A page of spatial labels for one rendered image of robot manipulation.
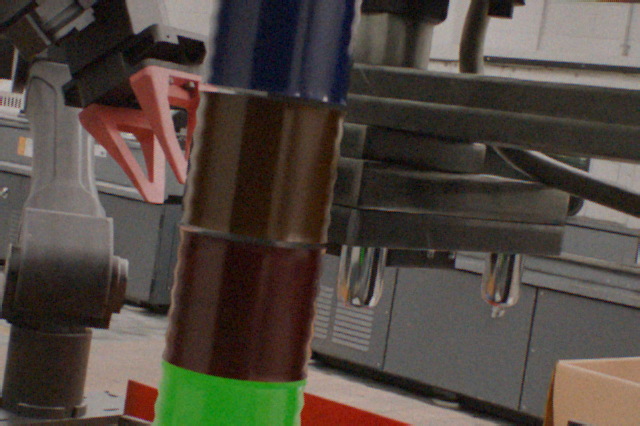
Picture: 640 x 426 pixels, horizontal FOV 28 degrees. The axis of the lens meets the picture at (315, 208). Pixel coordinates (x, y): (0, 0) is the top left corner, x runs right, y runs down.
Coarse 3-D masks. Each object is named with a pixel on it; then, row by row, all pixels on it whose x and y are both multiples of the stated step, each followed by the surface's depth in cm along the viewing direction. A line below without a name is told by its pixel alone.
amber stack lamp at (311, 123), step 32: (224, 96) 32; (224, 128) 32; (256, 128) 31; (288, 128) 31; (320, 128) 32; (192, 160) 32; (224, 160) 31; (256, 160) 31; (288, 160) 31; (320, 160) 32; (192, 192) 32; (224, 192) 31; (256, 192) 31; (288, 192) 31; (320, 192) 32; (192, 224) 32; (224, 224) 31; (256, 224) 31; (288, 224) 32; (320, 224) 32
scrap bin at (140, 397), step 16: (128, 384) 92; (144, 384) 91; (128, 400) 92; (144, 400) 91; (304, 400) 96; (320, 400) 96; (336, 400) 95; (144, 416) 91; (304, 416) 96; (320, 416) 95; (336, 416) 95; (352, 416) 94; (368, 416) 93; (384, 416) 92
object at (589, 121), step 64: (384, 0) 59; (448, 0) 60; (384, 64) 60; (384, 128) 57; (448, 128) 55; (512, 128) 53; (576, 128) 51; (384, 192) 54; (448, 192) 58; (512, 192) 62; (384, 256) 56; (448, 256) 62; (512, 256) 65
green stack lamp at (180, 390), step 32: (160, 384) 33; (192, 384) 32; (224, 384) 32; (256, 384) 32; (288, 384) 33; (160, 416) 33; (192, 416) 32; (224, 416) 32; (256, 416) 32; (288, 416) 32
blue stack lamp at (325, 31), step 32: (224, 0) 32; (256, 0) 31; (288, 0) 31; (320, 0) 31; (352, 0) 32; (224, 32) 32; (256, 32) 31; (288, 32) 31; (320, 32) 31; (352, 32) 32; (224, 64) 32; (256, 64) 31; (288, 64) 31; (320, 64) 31; (352, 64) 33; (288, 96) 32; (320, 96) 32
